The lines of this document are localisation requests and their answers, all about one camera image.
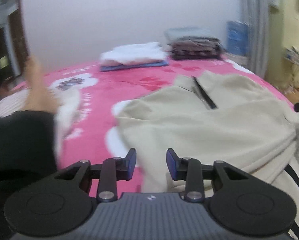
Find beige zip hoodie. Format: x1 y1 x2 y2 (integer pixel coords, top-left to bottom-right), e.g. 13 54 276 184
116 71 299 239

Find folding side table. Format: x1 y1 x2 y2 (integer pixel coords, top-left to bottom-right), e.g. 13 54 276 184
283 45 299 81

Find pink floral blanket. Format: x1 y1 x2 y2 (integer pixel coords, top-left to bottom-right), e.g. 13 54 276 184
45 60 291 192

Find person left leg black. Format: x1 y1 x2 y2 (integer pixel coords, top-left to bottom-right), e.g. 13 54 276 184
0 55 60 240

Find blue water jug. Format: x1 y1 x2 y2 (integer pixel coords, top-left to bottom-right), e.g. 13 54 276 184
227 21 248 56

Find folded purple cloth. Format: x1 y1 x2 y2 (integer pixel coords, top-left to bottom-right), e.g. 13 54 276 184
100 61 169 72

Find folded white towel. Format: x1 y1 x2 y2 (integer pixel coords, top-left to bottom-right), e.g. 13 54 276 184
99 42 166 67

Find folded grey brown blankets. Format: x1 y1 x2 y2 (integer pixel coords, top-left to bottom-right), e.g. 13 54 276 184
164 27 223 61

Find grey curtain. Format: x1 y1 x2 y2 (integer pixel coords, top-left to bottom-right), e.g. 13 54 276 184
242 0 269 78

